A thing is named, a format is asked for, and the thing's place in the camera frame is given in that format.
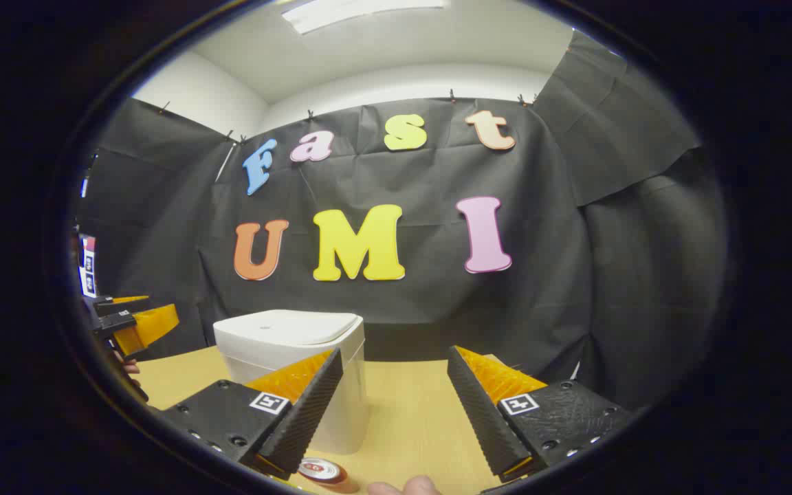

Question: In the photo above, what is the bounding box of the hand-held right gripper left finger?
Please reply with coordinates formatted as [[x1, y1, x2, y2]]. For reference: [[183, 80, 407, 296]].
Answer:
[[162, 347, 345, 481]]

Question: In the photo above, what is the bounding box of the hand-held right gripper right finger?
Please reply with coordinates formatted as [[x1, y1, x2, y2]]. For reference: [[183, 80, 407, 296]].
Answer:
[[448, 345, 634, 483]]

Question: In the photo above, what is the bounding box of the red pop can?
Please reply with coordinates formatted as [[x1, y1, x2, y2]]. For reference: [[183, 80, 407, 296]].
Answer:
[[298, 457, 349, 486]]

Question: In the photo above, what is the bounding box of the white desktop garbage bin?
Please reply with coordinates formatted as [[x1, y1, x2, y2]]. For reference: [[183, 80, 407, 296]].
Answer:
[[213, 309, 369, 455]]

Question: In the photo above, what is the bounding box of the wooden desktop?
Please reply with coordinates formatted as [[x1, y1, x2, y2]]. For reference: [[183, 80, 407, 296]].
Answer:
[[131, 346, 575, 495]]

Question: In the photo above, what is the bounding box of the computer monitor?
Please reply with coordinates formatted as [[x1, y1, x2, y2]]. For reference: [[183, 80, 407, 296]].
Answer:
[[78, 234, 98, 298]]

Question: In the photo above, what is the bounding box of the black backdrop cloth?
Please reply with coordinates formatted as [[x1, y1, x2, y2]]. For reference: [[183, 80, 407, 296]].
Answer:
[[76, 31, 727, 413]]

